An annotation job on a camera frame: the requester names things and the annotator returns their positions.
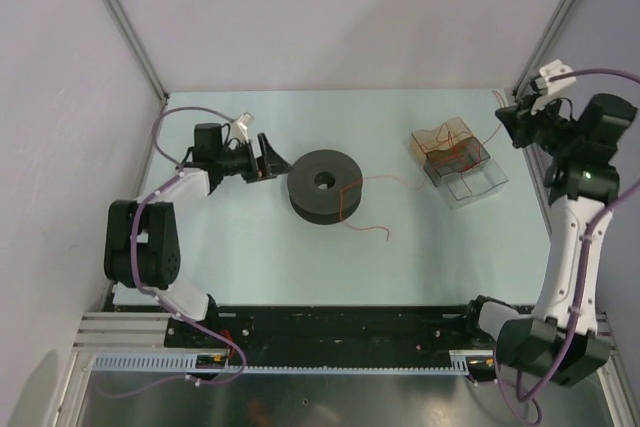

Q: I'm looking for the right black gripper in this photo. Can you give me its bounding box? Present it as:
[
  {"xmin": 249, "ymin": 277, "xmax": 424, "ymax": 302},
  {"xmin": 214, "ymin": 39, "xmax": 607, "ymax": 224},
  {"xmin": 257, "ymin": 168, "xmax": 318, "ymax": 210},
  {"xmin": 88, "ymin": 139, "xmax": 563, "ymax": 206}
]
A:
[{"xmin": 494, "ymin": 88, "xmax": 580, "ymax": 158}]

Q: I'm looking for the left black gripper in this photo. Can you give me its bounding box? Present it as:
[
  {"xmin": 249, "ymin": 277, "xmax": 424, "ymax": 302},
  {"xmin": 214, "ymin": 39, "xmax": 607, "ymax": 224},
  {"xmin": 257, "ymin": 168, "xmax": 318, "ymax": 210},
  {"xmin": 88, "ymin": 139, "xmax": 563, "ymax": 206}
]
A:
[{"xmin": 216, "ymin": 134, "xmax": 294, "ymax": 184}]

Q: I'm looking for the black cable spool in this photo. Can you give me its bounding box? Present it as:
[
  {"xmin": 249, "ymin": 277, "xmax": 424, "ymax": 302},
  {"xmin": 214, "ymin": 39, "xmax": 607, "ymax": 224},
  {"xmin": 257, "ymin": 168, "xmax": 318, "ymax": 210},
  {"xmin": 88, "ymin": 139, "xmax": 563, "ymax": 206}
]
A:
[{"xmin": 286, "ymin": 149, "xmax": 364, "ymax": 225}]

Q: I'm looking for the orange thin cable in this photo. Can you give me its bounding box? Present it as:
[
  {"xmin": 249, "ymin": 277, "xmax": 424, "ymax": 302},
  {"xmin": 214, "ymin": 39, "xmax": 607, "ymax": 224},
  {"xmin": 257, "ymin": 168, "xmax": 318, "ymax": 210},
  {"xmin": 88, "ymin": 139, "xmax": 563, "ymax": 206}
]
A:
[{"xmin": 337, "ymin": 175, "xmax": 426, "ymax": 243}]

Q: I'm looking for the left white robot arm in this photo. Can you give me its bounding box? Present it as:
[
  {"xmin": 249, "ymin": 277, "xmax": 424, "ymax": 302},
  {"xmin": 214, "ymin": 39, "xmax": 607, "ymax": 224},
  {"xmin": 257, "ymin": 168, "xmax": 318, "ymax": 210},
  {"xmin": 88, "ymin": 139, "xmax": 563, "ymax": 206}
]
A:
[{"xmin": 104, "ymin": 123, "xmax": 293, "ymax": 347}]

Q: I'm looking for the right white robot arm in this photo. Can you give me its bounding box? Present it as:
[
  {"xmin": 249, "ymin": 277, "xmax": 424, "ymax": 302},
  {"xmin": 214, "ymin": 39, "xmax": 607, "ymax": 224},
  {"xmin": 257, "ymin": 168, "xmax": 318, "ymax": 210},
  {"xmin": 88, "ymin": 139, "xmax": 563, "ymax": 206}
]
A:
[{"xmin": 461, "ymin": 93, "xmax": 638, "ymax": 387}]

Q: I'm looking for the clear plastic bin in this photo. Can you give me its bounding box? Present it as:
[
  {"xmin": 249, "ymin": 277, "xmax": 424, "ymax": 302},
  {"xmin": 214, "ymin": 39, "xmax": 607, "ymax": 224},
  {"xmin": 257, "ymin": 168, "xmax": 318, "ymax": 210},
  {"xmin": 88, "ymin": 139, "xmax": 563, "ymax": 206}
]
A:
[{"xmin": 423, "ymin": 137, "xmax": 508, "ymax": 210}]

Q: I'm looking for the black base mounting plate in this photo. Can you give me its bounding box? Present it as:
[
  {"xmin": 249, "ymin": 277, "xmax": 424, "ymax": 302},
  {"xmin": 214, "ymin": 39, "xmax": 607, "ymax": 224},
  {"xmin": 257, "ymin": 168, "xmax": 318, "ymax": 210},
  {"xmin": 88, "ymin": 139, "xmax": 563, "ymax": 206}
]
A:
[{"xmin": 102, "ymin": 304, "xmax": 526, "ymax": 369}]

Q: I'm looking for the red thin cable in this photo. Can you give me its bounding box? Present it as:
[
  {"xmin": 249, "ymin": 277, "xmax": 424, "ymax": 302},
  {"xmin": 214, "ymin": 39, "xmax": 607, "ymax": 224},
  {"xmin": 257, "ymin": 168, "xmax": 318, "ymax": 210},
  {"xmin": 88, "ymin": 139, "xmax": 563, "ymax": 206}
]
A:
[{"xmin": 419, "ymin": 89, "xmax": 509, "ymax": 198}]

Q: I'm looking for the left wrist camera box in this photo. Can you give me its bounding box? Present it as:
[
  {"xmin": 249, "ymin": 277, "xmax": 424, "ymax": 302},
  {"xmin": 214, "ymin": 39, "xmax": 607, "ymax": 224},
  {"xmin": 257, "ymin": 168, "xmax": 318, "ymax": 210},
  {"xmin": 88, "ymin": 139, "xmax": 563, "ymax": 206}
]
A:
[{"xmin": 230, "ymin": 112, "xmax": 254, "ymax": 144}]

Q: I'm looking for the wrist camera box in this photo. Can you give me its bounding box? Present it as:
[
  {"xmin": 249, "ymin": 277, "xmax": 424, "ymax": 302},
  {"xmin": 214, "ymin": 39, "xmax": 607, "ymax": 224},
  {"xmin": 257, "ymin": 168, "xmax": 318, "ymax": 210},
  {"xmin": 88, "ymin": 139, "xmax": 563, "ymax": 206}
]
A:
[
  {"xmin": 230, "ymin": 112, "xmax": 254, "ymax": 144},
  {"xmin": 530, "ymin": 59, "xmax": 576, "ymax": 115}
]

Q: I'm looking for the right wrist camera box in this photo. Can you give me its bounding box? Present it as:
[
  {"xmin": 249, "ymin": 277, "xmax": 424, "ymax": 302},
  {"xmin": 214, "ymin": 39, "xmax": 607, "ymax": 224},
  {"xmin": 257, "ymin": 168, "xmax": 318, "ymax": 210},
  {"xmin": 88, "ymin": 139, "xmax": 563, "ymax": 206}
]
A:
[{"xmin": 530, "ymin": 59, "xmax": 576, "ymax": 115}]

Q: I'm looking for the right aluminium frame post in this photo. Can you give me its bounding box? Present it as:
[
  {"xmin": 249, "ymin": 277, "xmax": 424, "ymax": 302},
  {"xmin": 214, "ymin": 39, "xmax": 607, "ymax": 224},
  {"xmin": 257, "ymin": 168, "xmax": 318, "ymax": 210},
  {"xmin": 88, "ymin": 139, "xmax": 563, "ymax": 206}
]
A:
[{"xmin": 512, "ymin": 0, "xmax": 580, "ymax": 97}]

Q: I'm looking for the aluminium frame post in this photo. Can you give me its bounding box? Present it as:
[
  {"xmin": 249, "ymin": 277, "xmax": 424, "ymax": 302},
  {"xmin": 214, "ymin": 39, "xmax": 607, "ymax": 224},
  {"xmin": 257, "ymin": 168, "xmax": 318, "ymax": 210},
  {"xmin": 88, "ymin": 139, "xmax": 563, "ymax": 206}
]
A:
[
  {"xmin": 512, "ymin": 0, "xmax": 580, "ymax": 97},
  {"xmin": 102, "ymin": 0, "xmax": 168, "ymax": 103}
]

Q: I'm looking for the aluminium front rail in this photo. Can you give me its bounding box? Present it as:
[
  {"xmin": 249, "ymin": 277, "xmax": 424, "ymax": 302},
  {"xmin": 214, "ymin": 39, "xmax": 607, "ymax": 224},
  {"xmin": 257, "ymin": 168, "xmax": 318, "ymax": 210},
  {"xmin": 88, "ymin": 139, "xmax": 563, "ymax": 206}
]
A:
[{"xmin": 74, "ymin": 311, "xmax": 617, "ymax": 353}]

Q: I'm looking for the grey slotted cable duct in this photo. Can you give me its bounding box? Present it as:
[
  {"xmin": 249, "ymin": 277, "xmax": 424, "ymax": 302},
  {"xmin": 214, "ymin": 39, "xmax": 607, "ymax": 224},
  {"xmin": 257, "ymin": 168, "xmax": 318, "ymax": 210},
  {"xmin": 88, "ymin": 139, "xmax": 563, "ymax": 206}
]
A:
[{"xmin": 93, "ymin": 352, "xmax": 469, "ymax": 376}]

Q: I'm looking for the left aluminium frame post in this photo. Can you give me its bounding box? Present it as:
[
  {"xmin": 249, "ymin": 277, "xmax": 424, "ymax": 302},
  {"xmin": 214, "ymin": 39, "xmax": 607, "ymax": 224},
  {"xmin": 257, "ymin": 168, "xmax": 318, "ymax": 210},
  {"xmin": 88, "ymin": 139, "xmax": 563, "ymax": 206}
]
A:
[{"xmin": 102, "ymin": 0, "xmax": 168, "ymax": 103}]

